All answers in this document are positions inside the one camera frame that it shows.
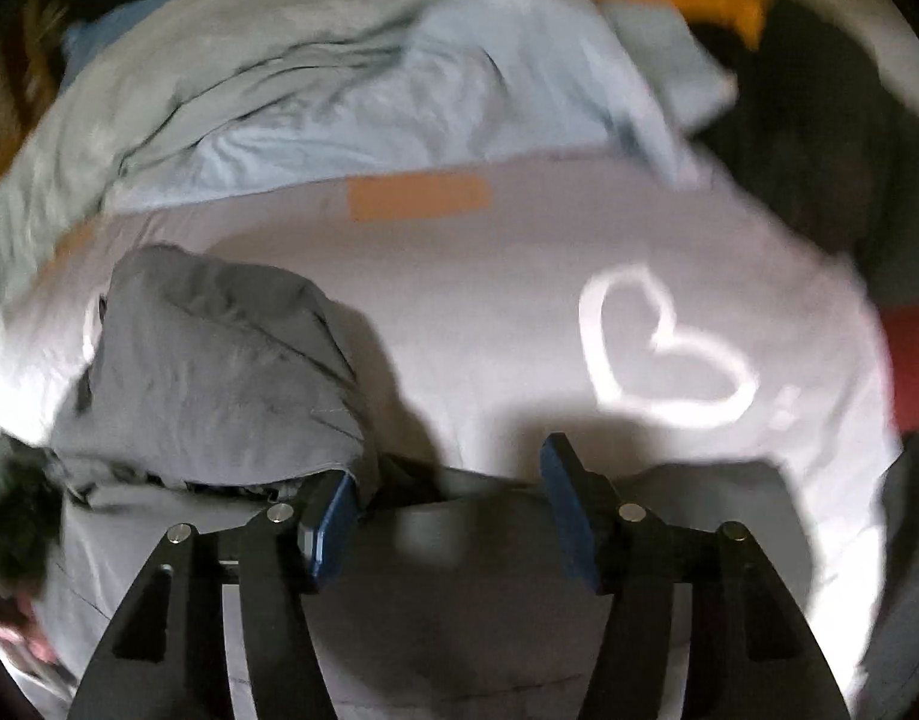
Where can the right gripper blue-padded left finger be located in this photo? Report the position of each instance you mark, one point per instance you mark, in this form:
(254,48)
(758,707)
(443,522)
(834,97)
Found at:
(163,654)

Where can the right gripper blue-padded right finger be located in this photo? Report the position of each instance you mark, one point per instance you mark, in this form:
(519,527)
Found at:
(752,653)

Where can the large grey black jacket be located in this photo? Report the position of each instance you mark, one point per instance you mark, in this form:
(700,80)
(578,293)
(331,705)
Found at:
(215,390)

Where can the grey folded garment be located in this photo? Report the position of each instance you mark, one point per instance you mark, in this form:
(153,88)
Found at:
(892,659)

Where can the red cloth item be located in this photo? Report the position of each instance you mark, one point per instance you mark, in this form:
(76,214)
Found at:
(901,327)

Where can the white bed sheet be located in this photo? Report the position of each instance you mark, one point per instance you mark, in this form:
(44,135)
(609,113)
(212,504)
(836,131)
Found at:
(493,306)

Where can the black puffer jacket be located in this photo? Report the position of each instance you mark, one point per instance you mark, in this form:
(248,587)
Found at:
(817,137)

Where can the light blue duvet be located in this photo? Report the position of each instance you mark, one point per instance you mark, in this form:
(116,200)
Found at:
(211,99)

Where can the blue pillow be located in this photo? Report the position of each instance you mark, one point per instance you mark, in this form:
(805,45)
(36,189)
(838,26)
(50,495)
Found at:
(84,42)

